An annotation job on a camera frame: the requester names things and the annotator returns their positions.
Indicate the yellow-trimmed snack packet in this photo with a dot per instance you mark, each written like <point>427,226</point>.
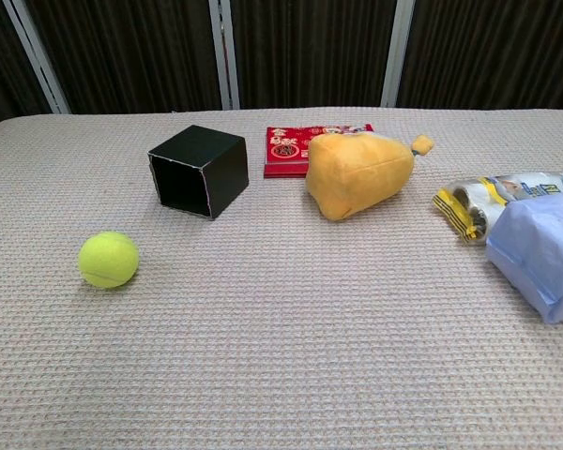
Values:
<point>478,197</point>

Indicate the grey partition post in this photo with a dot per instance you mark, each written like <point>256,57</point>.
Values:
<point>37,56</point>
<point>225,56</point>
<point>398,56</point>

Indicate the yellow plush toy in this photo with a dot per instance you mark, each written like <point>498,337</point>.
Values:
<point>356,178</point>

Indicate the light blue tissue pack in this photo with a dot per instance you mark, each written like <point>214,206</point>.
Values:
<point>539,248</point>

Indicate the red desk calendar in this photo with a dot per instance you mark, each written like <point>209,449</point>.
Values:
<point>286,150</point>

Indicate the yellow tennis ball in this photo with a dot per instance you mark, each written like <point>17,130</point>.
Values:
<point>108,260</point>

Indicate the black open cardboard box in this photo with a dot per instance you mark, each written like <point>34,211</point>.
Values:
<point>216,154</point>

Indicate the beige woven tablecloth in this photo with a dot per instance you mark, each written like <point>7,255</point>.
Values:
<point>281,337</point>

